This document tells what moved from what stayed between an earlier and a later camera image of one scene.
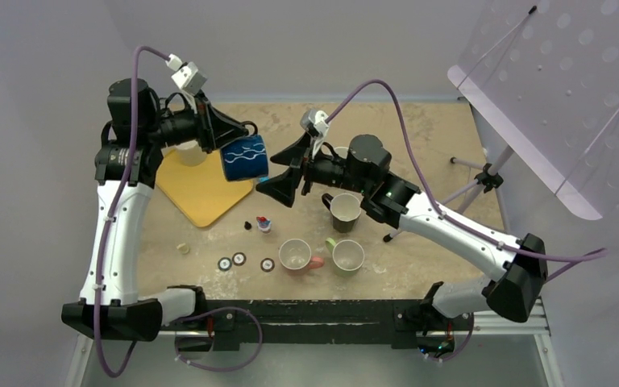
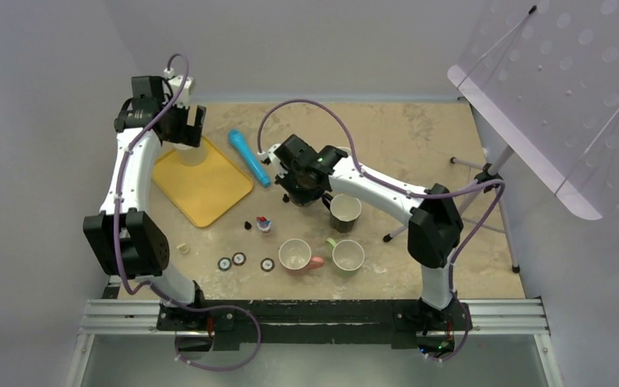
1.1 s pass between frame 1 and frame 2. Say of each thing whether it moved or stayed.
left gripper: moved
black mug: stayed
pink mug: stayed
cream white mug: stayed
